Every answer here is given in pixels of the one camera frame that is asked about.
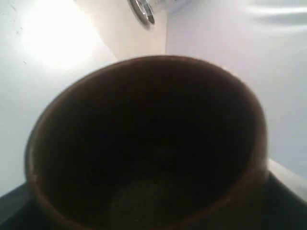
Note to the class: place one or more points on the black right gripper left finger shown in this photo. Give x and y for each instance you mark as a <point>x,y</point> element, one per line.
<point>19,211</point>

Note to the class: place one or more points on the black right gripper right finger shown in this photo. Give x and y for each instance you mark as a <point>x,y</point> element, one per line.
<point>273,201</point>

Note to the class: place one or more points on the brown wooden bowl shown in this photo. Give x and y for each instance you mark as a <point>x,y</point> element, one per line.
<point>151,143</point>

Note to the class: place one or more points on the clear plastic shaker cup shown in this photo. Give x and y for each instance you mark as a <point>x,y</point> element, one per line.
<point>147,9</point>

